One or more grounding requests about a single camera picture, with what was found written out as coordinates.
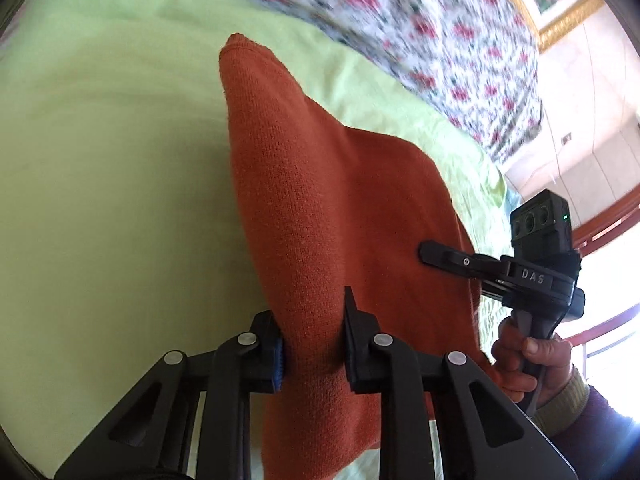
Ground rust orange knit sweater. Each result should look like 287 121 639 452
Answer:
219 34 490 479

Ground person's right hand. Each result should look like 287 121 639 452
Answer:
491 318 573 408

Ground light green bed sheet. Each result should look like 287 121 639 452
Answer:
1 0 510 474

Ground red floral white quilt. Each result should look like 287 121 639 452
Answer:
250 0 542 162

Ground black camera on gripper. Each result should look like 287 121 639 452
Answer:
510 190 573 262

